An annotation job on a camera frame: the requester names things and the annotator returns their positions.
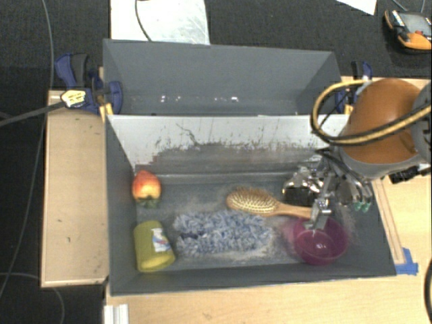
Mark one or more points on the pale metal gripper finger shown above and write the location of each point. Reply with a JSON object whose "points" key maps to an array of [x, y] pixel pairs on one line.
{"points": [[311, 219], [321, 219]]}

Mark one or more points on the purple plastic bowl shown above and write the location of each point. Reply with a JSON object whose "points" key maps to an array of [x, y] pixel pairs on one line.
{"points": [[320, 246]]}

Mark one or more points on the shiny silver and black object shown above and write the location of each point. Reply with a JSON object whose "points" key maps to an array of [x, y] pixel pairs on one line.
{"points": [[298, 186]]}

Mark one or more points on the wooden hairbrush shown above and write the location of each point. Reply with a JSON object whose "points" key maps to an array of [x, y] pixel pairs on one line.
{"points": [[253, 202]]}

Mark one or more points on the blue shaggy cloth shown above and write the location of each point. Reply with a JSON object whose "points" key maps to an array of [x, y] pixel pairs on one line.
{"points": [[222, 233]]}

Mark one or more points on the yellow-green cup with label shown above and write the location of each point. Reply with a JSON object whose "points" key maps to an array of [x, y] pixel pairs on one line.
{"points": [[148, 248]]}

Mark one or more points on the red and yellow toy peach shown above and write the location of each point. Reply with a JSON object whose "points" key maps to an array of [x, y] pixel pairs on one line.
{"points": [[146, 186]]}

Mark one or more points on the grey metal bin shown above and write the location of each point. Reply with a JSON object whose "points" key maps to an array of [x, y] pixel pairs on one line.
{"points": [[216, 73]]}

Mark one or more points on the pale wood board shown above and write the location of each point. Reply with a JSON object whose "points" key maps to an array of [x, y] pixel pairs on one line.
{"points": [[74, 197]]}

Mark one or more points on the black cylinder on white bracket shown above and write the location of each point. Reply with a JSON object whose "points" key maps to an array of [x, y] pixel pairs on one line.
{"points": [[406, 175]]}

